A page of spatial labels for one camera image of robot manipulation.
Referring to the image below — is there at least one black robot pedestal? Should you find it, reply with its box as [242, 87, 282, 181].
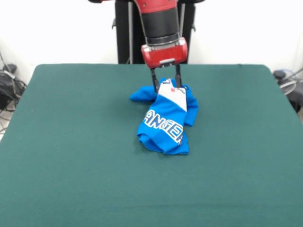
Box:
[112, 0, 197, 64]

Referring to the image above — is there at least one black cable tangle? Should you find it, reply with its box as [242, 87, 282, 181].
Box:
[0, 47, 28, 133]

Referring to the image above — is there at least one blue shirt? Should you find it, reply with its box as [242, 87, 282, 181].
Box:
[129, 77, 199, 156]

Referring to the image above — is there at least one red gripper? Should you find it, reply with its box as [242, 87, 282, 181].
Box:
[141, 37, 189, 93]

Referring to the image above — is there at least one dark green table cloth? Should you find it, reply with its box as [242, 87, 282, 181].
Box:
[0, 63, 303, 227]

